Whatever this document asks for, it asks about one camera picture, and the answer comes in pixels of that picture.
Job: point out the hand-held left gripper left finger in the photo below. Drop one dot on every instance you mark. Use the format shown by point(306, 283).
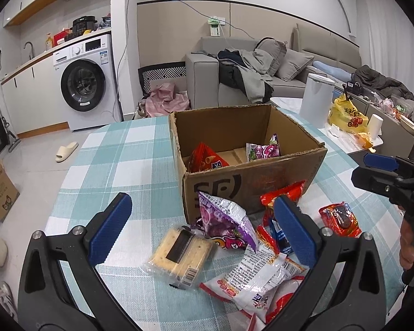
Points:
point(112, 227)

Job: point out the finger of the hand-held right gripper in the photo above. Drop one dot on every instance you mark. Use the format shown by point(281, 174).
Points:
point(371, 181)
point(379, 162)

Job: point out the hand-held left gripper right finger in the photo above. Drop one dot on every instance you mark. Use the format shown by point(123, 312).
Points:
point(293, 229)

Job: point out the blue snack packet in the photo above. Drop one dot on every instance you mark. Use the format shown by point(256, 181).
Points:
point(282, 239)

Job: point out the red packet with dark window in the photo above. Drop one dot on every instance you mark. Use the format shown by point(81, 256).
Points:
point(340, 219)

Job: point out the white printed snack packet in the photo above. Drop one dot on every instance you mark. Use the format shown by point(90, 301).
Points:
point(262, 267)

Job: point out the brown cardboard box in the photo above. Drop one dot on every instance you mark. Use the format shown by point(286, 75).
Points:
point(248, 182)

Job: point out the large purple snack packet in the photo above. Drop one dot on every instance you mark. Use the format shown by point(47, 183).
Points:
point(220, 220)

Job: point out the clear cracker packet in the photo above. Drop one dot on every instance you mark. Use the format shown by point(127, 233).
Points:
point(196, 251)

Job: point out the person's right hand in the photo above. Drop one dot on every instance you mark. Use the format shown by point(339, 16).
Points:
point(407, 244)

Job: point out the small red stick packet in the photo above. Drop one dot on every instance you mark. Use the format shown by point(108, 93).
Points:
point(267, 238)

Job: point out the white paper cup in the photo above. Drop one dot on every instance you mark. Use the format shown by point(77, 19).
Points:
point(375, 127)

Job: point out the yellow plastic bag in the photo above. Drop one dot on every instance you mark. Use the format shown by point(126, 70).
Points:
point(346, 117)

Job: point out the white and red snack packet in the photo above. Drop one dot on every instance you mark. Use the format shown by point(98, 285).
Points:
point(283, 303)

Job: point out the checked teal tablecloth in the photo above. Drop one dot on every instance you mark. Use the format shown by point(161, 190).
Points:
point(124, 151)

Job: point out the dark blanket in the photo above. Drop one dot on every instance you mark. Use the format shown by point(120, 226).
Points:
point(379, 79)

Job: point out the small dark purple snack packet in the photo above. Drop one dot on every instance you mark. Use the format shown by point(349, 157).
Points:
point(262, 151)

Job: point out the beige slipper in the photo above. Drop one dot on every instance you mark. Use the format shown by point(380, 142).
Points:
point(66, 151)

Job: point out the white trash can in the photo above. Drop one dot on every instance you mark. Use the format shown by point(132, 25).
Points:
point(315, 100)

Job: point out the light blue cloth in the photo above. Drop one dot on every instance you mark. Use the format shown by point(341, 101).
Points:
point(331, 70)

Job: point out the white marble coffee table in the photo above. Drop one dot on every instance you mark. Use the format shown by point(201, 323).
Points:
point(286, 102)

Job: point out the red chip packet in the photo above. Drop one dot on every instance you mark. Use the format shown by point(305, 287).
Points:
point(205, 158)

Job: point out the printed floor cardboard box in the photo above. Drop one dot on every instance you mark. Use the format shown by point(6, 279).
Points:
point(1, 193)

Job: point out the grey pillow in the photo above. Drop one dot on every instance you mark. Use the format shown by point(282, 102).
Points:
point(274, 53)
point(293, 65)

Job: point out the stick vacuum cleaner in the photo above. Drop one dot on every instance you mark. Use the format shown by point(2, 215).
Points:
point(10, 138)

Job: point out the pink cloth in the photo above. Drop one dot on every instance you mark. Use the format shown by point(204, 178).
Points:
point(165, 100)

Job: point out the white washing machine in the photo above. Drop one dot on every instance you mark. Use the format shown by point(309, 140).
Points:
point(86, 86)

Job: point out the grey hoodie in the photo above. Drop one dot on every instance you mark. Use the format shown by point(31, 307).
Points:
point(257, 76)

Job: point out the white kitchen counter cabinets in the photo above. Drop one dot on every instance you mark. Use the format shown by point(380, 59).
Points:
point(34, 96)

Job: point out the dark jacket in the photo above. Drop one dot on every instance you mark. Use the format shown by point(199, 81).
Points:
point(229, 70)

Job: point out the grey sofa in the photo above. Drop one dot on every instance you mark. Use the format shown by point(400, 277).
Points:
point(202, 79)

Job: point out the yellow soap bottle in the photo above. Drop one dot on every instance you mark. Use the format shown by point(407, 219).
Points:
point(48, 43)

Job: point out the red box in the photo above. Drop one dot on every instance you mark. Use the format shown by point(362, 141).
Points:
point(61, 37)

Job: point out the kitchen faucet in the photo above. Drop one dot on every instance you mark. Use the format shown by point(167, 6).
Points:
point(30, 46)

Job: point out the black pressure cooker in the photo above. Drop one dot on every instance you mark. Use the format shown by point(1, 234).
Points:
point(84, 26)

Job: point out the white wall controller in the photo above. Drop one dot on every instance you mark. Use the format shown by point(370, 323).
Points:
point(214, 29)

